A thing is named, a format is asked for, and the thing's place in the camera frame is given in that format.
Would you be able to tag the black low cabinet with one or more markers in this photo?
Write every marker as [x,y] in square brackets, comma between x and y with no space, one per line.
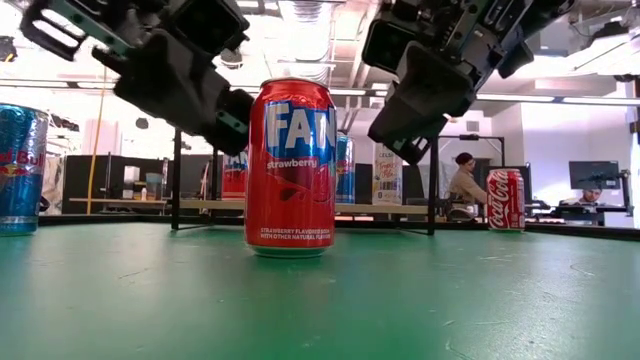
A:
[80,180]

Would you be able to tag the person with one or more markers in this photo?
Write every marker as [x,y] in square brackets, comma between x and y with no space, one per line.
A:
[592,196]
[465,187]

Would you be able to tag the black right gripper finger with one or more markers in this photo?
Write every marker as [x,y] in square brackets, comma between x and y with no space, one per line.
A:
[432,85]
[407,137]

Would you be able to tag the white Celsius energy drink can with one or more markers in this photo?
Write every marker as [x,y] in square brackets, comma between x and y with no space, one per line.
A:
[386,175]

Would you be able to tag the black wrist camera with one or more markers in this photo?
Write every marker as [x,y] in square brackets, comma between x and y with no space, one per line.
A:
[210,25]
[387,46]

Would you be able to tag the red Coca-Cola can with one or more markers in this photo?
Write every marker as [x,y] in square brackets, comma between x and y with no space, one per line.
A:
[505,200]

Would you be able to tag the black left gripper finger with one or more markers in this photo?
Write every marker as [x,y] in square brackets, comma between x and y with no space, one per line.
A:
[232,125]
[165,85]

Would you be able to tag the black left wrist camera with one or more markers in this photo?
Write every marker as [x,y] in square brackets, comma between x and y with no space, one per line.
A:
[210,25]

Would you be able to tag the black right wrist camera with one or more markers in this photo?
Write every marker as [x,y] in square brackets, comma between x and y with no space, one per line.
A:
[387,46]

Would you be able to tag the black computer monitor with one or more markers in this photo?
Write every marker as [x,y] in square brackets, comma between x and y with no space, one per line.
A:
[594,174]

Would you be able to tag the wooden shelf black metal frame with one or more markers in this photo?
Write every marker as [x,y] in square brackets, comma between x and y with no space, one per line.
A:
[195,205]

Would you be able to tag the black partition panel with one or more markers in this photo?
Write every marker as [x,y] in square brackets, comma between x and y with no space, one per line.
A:
[196,175]

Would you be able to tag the black ceiling spotlight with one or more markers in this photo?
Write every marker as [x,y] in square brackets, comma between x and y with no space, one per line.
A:
[7,49]
[142,123]
[232,62]

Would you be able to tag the red Fanta strawberry can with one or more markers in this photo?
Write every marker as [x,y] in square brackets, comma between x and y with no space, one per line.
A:
[234,175]
[290,190]

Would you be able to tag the blue silver Red Bull can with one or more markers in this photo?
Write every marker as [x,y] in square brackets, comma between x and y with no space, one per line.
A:
[345,170]
[22,175]

